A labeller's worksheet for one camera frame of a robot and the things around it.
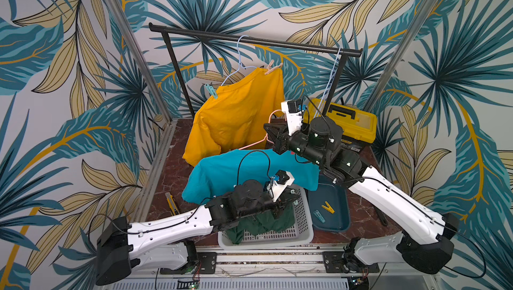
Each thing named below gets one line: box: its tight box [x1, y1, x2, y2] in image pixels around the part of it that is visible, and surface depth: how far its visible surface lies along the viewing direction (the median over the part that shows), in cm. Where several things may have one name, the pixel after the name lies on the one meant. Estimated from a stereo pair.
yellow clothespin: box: [321, 201, 336, 214], surface depth 88 cm
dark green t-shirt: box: [225, 204, 296, 245], surface depth 80 cm
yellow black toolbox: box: [303, 98, 378, 152], surface depth 99 cm
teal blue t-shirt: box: [181, 149, 321, 205], surface depth 66 cm
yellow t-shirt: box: [182, 68, 284, 167], surface depth 71 cm
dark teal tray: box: [307, 173, 351, 232], surface depth 86 cm
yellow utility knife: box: [164, 192, 181, 216], surface depth 89 cm
